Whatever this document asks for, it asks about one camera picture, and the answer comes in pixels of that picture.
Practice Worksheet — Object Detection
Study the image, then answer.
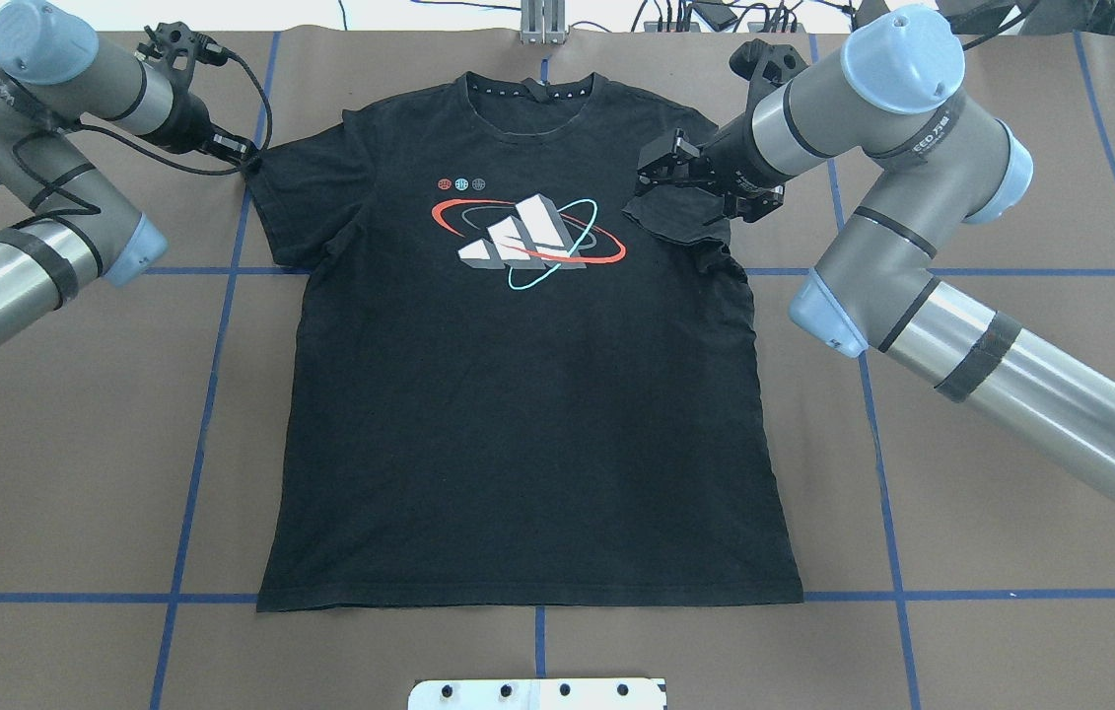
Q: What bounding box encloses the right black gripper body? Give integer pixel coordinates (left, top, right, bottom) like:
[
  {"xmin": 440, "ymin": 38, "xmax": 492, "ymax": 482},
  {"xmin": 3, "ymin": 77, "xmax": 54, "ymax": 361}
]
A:
[{"xmin": 694, "ymin": 126, "xmax": 787, "ymax": 224}]

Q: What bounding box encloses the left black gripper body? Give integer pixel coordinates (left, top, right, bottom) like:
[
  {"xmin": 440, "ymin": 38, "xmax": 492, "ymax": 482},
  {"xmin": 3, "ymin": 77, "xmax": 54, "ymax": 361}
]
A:
[{"xmin": 173, "ymin": 99, "xmax": 258, "ymax": 165}]

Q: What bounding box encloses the black printed t-shirt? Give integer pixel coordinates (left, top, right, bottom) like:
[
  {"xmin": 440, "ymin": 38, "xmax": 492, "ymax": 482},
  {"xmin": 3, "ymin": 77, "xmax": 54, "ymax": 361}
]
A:
[{"xmin": 245, "ymin": 72, "xmax": 803, "ymax": 612}]

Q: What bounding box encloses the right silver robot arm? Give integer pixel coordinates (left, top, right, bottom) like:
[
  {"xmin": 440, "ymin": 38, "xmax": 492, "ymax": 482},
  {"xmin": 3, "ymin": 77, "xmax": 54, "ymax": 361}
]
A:
[{"xmin": 636, "ymin": 4, "xmax": 1115, "ymax": 502}]

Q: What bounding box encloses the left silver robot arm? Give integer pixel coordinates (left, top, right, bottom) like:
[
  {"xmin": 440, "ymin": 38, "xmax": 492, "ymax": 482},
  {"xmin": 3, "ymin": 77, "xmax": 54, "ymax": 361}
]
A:
[{"xmin": 0, "ymin": 1, "xmax": 261, "ymax": 346}]

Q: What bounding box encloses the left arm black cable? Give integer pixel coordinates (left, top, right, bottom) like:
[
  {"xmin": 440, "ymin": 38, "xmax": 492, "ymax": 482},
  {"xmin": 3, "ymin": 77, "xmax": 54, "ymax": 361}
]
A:
[{"xmin": 14, "ymin": 22, "xmax": 274, "ymax": 218}]

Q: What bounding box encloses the aluminium frame post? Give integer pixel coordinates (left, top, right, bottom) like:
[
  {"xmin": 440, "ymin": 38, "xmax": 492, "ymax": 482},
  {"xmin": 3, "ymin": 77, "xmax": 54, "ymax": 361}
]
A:
[{"xmin": 520, "ymin": 0, "xmax": 569, "ymax": 45}]

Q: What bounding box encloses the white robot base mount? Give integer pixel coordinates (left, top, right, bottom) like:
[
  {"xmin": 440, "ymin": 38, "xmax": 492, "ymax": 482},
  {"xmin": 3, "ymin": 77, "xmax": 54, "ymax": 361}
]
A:
[{"xmin": 407, "ymin": 677, "xmax": 668, "ymax": 709}]

